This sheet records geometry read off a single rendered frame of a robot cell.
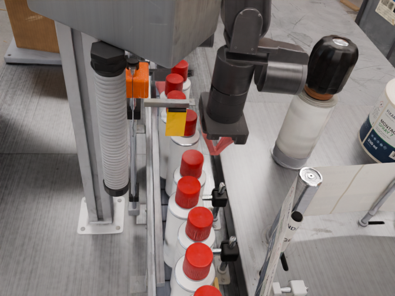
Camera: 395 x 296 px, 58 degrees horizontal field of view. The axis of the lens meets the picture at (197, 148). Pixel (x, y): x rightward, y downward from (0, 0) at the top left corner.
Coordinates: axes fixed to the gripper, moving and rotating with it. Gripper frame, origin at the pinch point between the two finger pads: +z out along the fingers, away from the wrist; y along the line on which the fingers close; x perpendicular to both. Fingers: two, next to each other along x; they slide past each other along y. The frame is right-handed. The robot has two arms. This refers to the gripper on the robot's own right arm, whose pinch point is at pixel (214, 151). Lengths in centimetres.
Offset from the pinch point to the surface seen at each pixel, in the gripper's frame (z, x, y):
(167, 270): 13.4, 8.2, -15.6
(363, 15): 65, -157, 208
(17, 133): 19, 42, 23
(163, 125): -1.2, 9.1, 5.0
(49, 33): 11, 40, 56
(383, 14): 56, -160, 191
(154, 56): -27.9, 12.0, -15.0
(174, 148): -0.8, 7.2, -0.3
